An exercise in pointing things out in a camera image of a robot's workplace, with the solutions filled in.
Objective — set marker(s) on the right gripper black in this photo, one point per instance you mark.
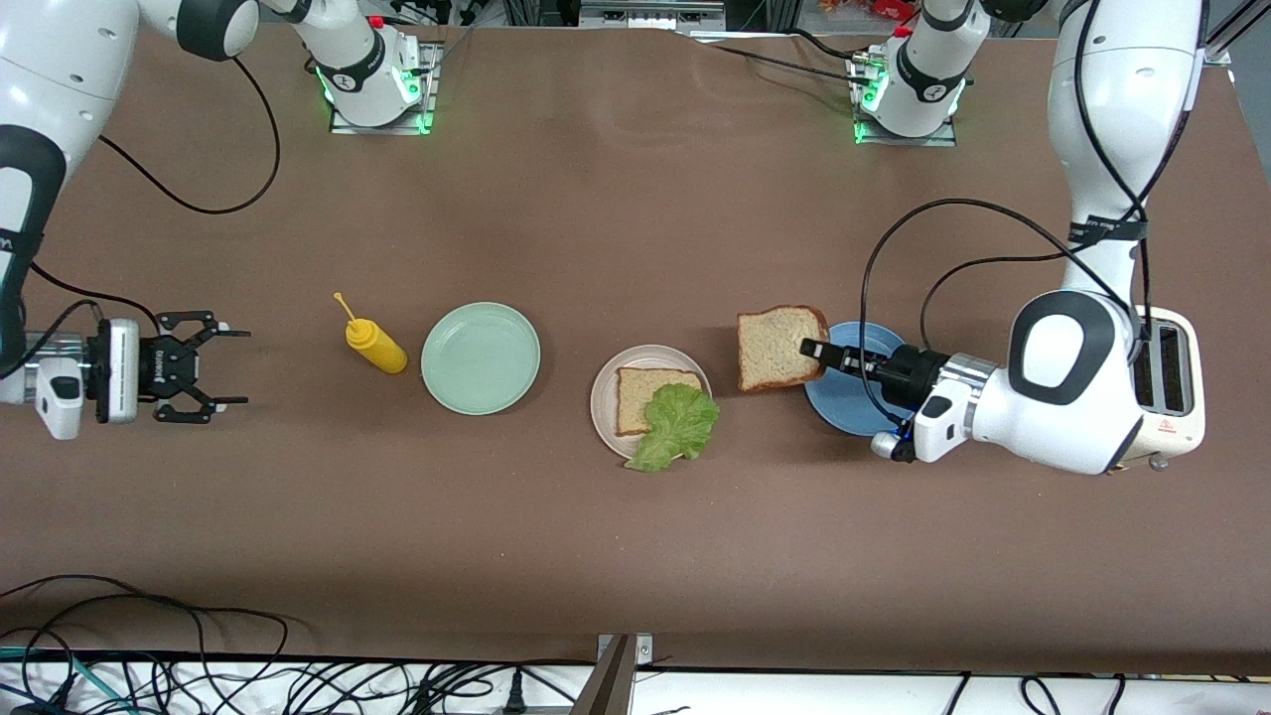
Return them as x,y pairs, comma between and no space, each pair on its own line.
159,365

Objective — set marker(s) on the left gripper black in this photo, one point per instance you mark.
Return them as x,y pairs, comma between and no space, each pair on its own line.
912,371

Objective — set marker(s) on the brown bread slice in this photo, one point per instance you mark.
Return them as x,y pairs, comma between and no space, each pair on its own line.
775,348
635,397

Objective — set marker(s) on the green lettuce leaf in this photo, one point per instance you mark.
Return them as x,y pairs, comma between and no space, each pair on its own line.
680,422

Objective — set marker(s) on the yellow squeeze mustard bottle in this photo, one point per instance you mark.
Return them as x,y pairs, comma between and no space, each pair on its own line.
377,348

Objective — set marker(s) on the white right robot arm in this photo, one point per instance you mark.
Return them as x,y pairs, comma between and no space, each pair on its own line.
60,70

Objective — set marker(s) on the blue round plate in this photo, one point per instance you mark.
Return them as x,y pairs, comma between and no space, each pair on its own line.
839,407

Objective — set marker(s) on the beige round plate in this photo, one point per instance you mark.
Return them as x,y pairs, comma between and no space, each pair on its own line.
606,417

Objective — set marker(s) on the mint green round plate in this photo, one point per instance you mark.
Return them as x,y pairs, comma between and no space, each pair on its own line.
481,357

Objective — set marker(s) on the white two-slot toaster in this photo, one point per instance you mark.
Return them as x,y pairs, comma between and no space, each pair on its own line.
1182,397

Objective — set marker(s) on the red objects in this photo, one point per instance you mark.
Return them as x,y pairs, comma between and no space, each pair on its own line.
884,8

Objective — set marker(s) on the silver equipment box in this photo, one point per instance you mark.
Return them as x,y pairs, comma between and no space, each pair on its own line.
650,12

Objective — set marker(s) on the black power plug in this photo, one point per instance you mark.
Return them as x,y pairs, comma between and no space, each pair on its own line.
514,695

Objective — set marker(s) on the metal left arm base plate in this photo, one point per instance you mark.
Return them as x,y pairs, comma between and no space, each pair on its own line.
904,141

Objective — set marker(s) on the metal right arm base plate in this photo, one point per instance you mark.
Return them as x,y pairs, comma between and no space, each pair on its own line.
430,99

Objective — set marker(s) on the aluminium profile post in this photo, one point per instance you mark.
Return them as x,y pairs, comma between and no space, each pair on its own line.
611,680

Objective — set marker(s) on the aluminium frame rail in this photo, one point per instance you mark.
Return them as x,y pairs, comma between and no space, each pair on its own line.
1221,40

